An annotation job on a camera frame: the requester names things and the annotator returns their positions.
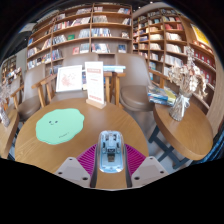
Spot green cloud-shaped mouse pad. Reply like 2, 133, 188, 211
35, 108, 85, 146

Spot round wooden side table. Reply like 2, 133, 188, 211
148, 101, 214, 169
0, 108, 20, 159

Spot white sign on wooden base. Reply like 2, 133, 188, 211
84, 61, 108, 110

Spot stack of colourful books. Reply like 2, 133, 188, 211
147, 84, 177, 107

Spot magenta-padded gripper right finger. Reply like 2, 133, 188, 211
123, 143, 170, 189

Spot glass vase with dried flowers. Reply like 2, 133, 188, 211
0, 81, 13, 128
167, 45, 208, 122

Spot white framed picture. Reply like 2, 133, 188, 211
55, 64, 84, 93

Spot curved wooden bookshelf unit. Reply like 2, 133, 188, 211
132, 7, 224, 134

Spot pale blue stacked books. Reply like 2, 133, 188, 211
102, 65, 127, 74

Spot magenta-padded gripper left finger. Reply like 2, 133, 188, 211
54, 143, 99, 189

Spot transparent blue computer mouse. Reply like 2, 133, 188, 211
96, 130, 127, 174

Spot wide wooden bookshelf unit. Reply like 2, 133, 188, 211
25, 2, 134, 76

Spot small distant wooden bookshelf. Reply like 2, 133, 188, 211
1, 54, 18, 84

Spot dark blue standing book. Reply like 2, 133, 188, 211
81, 69, 88, 91

